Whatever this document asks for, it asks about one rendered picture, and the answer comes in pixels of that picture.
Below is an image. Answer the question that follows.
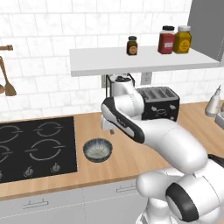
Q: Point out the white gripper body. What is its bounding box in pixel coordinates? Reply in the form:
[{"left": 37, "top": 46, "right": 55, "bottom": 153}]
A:
[{"left": 100, "top": 113, "right": 116, "bottom": 133}]

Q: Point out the grey speckled bowl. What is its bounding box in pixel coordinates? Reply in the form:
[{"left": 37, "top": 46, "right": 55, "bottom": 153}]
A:
[{"left": 82, "top": 137, "right": 114, "bottom": 164}]

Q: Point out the black toaster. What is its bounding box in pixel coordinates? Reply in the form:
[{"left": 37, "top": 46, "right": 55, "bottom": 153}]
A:
[{"left": 136, "top": 86, "right": 180, "bottom": 123}]

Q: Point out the narrow grey drawer front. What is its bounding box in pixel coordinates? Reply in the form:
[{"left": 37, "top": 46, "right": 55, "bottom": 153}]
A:
[{"left": 82, "top": 178, "right": 151, "bottom": 224}]

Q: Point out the black hob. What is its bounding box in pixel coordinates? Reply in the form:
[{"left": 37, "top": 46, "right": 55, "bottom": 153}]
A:
[{"left": 0, "top": 115, "right": 79, "bottom": 185}]

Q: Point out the small brown jar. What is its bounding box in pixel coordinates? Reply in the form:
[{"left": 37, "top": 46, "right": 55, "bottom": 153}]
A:
[{"left": 126, "top": 35, "right": 138, "bottom": 56}]

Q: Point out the red jar black lid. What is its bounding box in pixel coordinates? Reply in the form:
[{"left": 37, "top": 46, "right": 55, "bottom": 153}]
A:
[{"left": 157, "top": 25, "right": 176, "bottom": 55}]

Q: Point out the wide grey drawer front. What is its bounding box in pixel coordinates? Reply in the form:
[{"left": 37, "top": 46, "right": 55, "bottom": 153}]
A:
[{"left": 0, "top": 187, "right": 85, "bottom": 224}]

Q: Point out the wooden spatula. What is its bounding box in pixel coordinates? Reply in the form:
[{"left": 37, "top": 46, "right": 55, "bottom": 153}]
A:
[{"left": 0, "top": 55, "right": 18, "bottom": 97}]

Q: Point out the grey sink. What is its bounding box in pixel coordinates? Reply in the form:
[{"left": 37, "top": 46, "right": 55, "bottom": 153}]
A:
[{"left": 213, "top": 101, "right": 224, "bottom": 131}]

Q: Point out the yellow jar white lid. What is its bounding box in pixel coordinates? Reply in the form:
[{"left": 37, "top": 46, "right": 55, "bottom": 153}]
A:
[{"left": 172, "top": 24, "right": 193, "bottom": 55}]

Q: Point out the grey drawer handle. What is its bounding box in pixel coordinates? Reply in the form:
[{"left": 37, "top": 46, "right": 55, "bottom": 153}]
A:
[
  {"left": 22, "top": 199, "right": 50, "bottom": 210},
  {"left": 115, "top": 182, "right": 138, "bottom": 193}
]

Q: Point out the white wall socket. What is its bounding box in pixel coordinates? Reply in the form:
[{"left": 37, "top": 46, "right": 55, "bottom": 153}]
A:
[{"left": 140, "top": 71, "right": 153, "bottom": 86}]

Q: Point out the white wall shelf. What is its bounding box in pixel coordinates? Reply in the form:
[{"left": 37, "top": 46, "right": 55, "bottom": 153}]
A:
[{"left": 68, "top": 45, "right": 221, "bottom": 78}]

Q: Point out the grey wall cabinet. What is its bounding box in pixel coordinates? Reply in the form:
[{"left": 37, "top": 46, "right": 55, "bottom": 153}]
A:
[{"left": 186, "top": 0, "right": 224, "bottom": 62}]

